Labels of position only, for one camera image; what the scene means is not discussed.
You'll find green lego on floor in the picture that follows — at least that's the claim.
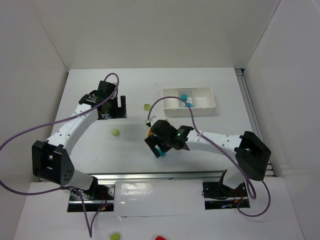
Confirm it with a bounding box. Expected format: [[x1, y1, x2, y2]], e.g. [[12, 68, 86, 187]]
[[110, 232, 120, 240]]

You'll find aluminium rail right side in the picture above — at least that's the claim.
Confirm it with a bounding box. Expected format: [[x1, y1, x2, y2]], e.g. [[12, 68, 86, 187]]
[[234, 67, 276, 177]]

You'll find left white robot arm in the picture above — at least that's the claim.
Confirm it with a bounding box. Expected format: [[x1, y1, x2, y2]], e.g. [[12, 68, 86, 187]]
[[31, 80, 127, 191]]

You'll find small green lego cube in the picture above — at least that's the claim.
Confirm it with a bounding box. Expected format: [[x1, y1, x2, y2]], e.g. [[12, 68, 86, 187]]
[[112, 128, 120, 137]]

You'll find green lego near tray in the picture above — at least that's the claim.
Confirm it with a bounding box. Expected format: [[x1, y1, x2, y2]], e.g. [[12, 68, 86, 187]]
[[143, 104, 151, 111]]

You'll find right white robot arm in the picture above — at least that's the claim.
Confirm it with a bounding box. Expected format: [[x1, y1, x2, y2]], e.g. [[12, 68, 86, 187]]
[[144, 119, 271, 189]]

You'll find red object at bottom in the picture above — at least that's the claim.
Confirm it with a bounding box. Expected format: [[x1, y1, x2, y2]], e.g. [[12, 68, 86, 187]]
[[155, 236, 167, 240]]

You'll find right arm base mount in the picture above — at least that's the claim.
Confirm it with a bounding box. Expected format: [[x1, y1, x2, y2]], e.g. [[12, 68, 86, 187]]
[[201, 170, 250, 210]]

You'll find long teal lego brick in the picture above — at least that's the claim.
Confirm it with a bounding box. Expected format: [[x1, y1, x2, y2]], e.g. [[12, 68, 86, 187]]
[[156, 148, 166, 157]]

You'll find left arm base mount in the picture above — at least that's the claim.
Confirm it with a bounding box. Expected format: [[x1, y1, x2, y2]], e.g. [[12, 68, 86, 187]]
[[67, 183, 116, 213]]

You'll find white three-compartment tray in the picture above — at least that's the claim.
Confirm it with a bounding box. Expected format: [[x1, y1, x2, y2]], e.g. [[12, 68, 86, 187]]
[[162, 87, 216, 118]]

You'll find orange printed lego brick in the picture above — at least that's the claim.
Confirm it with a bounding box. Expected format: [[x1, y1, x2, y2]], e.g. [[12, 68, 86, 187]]
[[147, 128, 153, 137]]

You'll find small teal lego cube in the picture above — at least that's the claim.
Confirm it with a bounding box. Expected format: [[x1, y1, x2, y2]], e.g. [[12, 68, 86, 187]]
[[180, 94, 188, 101]]

